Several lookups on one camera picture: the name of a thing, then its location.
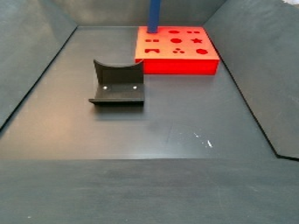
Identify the black curved holder bracket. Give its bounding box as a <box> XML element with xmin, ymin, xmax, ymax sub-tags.
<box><xmin>88</xmin><ymin>60</ymin><xmax>145</xmax><ymax>105</ymax></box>

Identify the red shape-sorting block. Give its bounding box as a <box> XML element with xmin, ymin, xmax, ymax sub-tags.
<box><xmin>135</xmin><ymin>26</ymin><xmax>220</xmax><ymax>75</ymax></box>

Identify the blue rectangular peg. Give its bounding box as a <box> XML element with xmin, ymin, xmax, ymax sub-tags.
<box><xmin>147</xmin><ymin>0</ymin><xmax>161</xmax><ymax>33</ymax></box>

